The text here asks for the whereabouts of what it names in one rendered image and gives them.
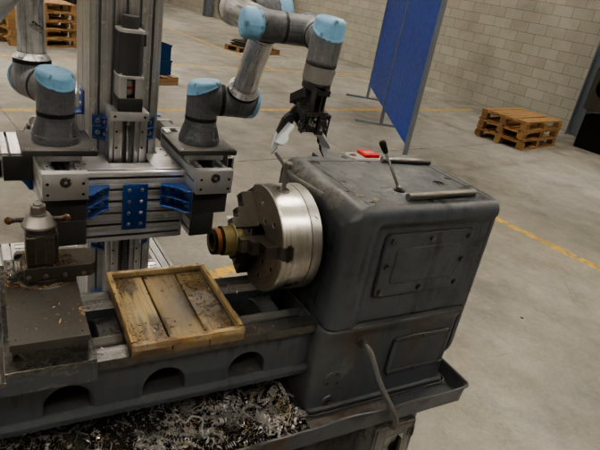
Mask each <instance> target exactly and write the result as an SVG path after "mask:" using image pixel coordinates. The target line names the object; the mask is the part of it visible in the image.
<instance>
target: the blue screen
mask: <svg viewBox="0 0 600 450"><path fill-rule="evenodd" d="M446 4H447V0H387V4H386V8H385V12H384V16H383V21H382V25H381V29H380V33H379V41H378V44H377V49H376V54H375V57H374V62H373V65H372V70H371V77H370V82H369V86H368V90H367V94H366V96H358V95H352V94H347V93H346V95H347V96H355V97H360V98H365V99H370V100H375V101H379V102H380V104H381V105H382V111H381V115H380V119H379V122H376V121H367V120H361V119H356V118H355V119H354V120H355V121H360V122H366V123H370V124H376V125H381V126H387V127H392V128H396V131H397V132H398V134H399V136H400V137H401V139H402V140H403V141H404V150H403V153H402V155H407V154H408V150H409V146H410V143H411V139H412V136H413V130H414V126H415V122H416V120H417V116H418V112H419V109H420V105H421V99H422V96H423V92H424V88H425V85H426V82H427V78H428V75H429V68H430V65H431V62H432V58H433V54H434V51H435V47H436V44H437V41H438V34H439V31H440V28H441V24H442V20H443V17H444V13H445V9H446ZM371 89H372V91H373V92H374V94H375V96H376V97H377V98H372V97H369V95H370V92H371ZM385 113H386V114H387V116H388V118H389V119H390V120H391V122H392V123H393V125H392V124H386V123H383V120H384V116H385Z"/></svg>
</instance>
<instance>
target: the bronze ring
mask: <svg viewBox="0 0 600 450"><path fill-rule="evenodd" d="M245 236H246V235H245V232H244V231H243V230H242V229H236V227H235V225H234V224H232V223H230V224H228V225H225V226H219V227H218V228H212V229H209V230H208V232H207V247H208V250H209V252H210V254H220V255H230V256H235V255H236V254H237V252H238V245H239V240H238V237H245Z"/></svg>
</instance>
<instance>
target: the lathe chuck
mask: <svg viewBox="0 0 600 450"><path fill-rule="evenodd" d="M281 184H282V183H257V184H254V195H255V201H256V207H257V212H258V219H259V222H260V223H261V224H262V225H263V227H261V228H255V229H243V231H244V232H245V235H246V236H257V235H265V236H266V237H267V238H269V239H270V240H272V241H273V242H275V243H276V244H277V245H279V246H281V247H282V248H284V249H285V248H288V246H291V247H292V257H291V261H289V262H288V263H287V262H282V261H281V260H272V261H264V259H263V258H262V257H260V256H259V255H257V256H256V257H255V258H254V261H253V263H252V265H251V268H250V270H249V272H248V274H247V277H248V278H249V280H250V281H251V283H252V284H253V285H254V286H255V287H256V288H257V289H258V290H260V291H262V292H268V291H274V290H281V289H289V288H296V287H297V286H299V285H300V284H301V283H302V282H303V280H304V278H305V276H306V274H307V272H308V270H309V267H310V263H311V259H312V252H313V233H312V225H311V220H310V216H309V213H308V210H307V207H306V204H305V202H304V199H303V198H302V196H301V195H300V193H299V192H298V190H297V189H296V188H295V187H293V186H292V185H290V184H287V186H286V189H287V190H288V192H287V193H282V192H279V191H278V190H277V188H281ZM287 283H292V285H291V286H289V287H282V286H283V285H285V284H287Z"/></svg>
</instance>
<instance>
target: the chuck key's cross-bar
mask: <svg viewBox="0 0 600 450"><path fill-rule="evenodd" d="M275 155H276V157H277V158H278V160H279V162H280V163H281V164H282V166H283V167H284V165H285V161H284V160H283V159H282V157H281V156H280V154H279V153H278V152H275ZM287 173H288V175H289V176H290V178H291V179H293V180H294V181H296V182H298V183H299V184H301V185H303V186H304V187H306V188H308V189H310V190H311V191H312V192H314V193H315V194H317V195H318V196H321V197H323V198H324V197H325V196H326V194H325V193H323V192H322V191H320V190H319V189H318V188H316V187H314V186H312V185H310V184H308V183H307V182H305V181H303V180H302V179H299V178H298V177H297V176H295V175H294V173H293V172H292V171H291V170H290V169H288V170H287Z"/></svg>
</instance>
